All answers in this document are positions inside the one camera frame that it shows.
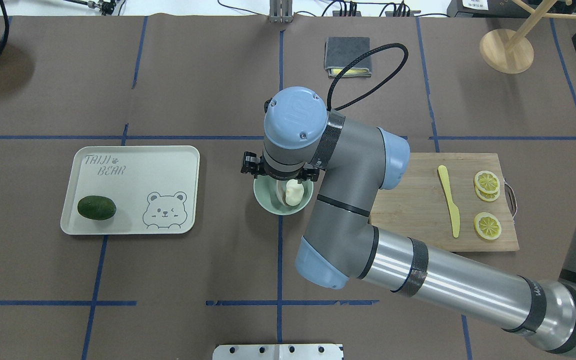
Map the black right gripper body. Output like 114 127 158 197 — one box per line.
240 152 320 182

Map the white ceramic spoon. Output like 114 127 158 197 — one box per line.
274 180 288 207

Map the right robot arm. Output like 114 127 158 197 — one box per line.
241 86 576 358

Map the green ceramic bowl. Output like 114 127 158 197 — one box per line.
253 176 314 215

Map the white rectangular tray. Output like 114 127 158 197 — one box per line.
61 145 201 235

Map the dark grey folded cloth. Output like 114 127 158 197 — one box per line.
323 36 373 78

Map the green lime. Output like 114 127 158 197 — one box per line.
77 194 117 221

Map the yellow plastic knife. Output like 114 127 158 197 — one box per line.
438 164 461 239

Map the wooden cutting board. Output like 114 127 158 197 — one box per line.
369 152 520 252

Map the black tripod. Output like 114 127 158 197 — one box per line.
66 0 117 16

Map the black box device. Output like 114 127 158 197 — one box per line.
446 0 576 19

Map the wooden mug tree stand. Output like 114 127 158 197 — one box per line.
478 0 576 75

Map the aluminium frame post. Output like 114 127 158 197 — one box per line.
269 0 294 24

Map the white central pillar mount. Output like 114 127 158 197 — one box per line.
212 343 345 360

